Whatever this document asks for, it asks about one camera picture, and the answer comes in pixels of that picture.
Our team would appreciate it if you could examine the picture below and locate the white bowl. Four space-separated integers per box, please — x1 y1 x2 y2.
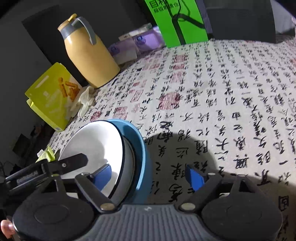
108 137 135 205
60 120 125 197

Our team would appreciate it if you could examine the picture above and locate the blue bowl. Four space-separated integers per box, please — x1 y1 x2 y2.
109 119 152 204

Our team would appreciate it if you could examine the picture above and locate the person's left hand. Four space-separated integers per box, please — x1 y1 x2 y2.
1 220 16 239

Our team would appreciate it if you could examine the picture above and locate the green snack packet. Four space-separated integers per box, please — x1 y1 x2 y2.
36 146 56 163

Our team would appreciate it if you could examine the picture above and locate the calligraphy print tablecloth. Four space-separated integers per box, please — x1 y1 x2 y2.
49 36 295 240

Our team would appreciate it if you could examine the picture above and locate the yellow snack box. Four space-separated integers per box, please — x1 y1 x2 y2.
25 62 82 132

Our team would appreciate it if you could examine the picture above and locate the yellow thermos jug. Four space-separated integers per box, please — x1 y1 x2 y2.
58 14 120 88

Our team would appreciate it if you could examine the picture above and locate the purple tissue pack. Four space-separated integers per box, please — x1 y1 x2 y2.
108 26 166 65

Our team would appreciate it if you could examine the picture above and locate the green paper bag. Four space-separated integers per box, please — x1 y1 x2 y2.
145 0 208 48

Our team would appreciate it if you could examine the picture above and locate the white small box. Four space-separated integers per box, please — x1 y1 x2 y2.
118 23 152 41

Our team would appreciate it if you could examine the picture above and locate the black paper bag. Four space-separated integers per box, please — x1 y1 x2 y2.
196 0 276 43

